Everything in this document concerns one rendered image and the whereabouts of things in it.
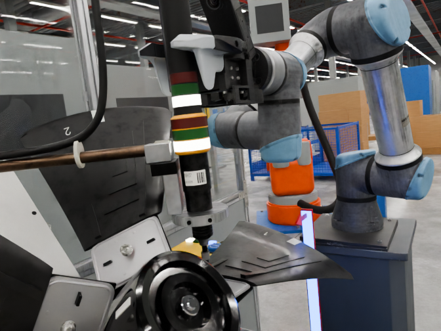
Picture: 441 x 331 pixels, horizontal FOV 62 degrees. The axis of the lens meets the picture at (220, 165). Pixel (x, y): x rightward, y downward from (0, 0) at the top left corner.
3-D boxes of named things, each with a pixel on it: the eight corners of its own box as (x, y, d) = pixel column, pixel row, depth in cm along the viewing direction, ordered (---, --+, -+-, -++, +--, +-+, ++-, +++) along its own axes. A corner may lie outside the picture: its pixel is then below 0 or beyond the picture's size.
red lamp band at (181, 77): (168, 84, 42) (167, 73, 41) (171, 87, 45) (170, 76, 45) (198, 81, 42) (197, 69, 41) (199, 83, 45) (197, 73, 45)
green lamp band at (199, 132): (170, 142, 42) (169, 131, 42) (174, 139, 46) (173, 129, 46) (209, 137, 42) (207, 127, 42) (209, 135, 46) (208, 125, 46)
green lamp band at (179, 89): (170, 96, 42) (168, 85, 42) (173, 97, 45) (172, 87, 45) (199, 92, 42) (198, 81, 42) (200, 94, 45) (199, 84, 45)
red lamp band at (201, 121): (169, 130, 42) (168, 119, 42) (173, 129, 46) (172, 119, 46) (207, 126, 42) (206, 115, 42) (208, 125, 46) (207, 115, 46)
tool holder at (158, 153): (151, 232, 42) (140, 146, 41) (160, 215, 49) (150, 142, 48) (230, 223, 42) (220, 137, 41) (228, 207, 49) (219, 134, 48)
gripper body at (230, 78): (235, 103, 46) (276, 101, 56) (228, 31, 45) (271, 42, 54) (187, 109, 50) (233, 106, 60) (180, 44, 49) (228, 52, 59)
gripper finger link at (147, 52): (146, 95, 41) (205, 93, 48) (138, 41, 40) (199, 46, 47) (130, 98, 43) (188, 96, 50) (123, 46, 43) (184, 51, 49)
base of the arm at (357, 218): (335, 215, 124) (334, 187, 122) (384, 218, 117) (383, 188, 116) (327, 230, 111) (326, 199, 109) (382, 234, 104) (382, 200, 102)
